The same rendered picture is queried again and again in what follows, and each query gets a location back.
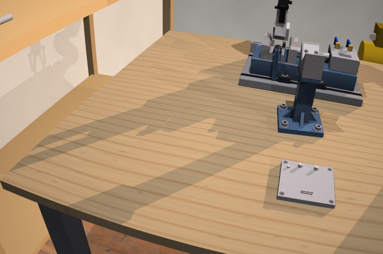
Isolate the dark grey metal block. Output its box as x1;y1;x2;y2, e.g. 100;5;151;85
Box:
272;21;290;41

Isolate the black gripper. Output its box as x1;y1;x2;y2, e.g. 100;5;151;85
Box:
274;0;292;37

